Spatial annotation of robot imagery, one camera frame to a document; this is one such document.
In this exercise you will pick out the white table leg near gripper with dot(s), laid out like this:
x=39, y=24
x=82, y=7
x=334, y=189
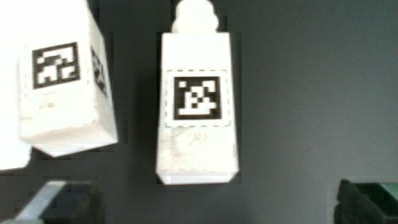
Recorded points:
x=55, y=95

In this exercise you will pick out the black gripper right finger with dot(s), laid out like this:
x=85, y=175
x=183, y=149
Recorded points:
x=366, y=203

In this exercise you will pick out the white table leg with tag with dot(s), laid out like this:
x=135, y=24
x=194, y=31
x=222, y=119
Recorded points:
x=197, y=146

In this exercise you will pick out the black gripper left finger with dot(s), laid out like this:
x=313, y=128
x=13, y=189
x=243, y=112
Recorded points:
x=64, y=204

